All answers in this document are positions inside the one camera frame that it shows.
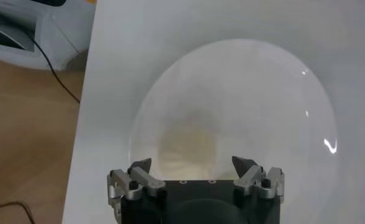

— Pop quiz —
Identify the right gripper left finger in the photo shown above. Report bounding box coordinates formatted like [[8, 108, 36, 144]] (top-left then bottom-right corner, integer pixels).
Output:
[[107, 157, 166, 215]]

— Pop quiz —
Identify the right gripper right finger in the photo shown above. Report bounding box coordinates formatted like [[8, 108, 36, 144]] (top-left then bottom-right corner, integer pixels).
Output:
[[232, 155, 285, 203]]

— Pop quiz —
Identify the white round plate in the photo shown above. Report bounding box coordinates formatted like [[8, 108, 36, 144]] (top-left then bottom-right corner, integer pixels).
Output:
[[129, 38, 338, 224]]

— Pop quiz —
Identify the black floor cable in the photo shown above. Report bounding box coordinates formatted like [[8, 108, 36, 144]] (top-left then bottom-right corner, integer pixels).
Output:
[[0, 201, 36, 224]]

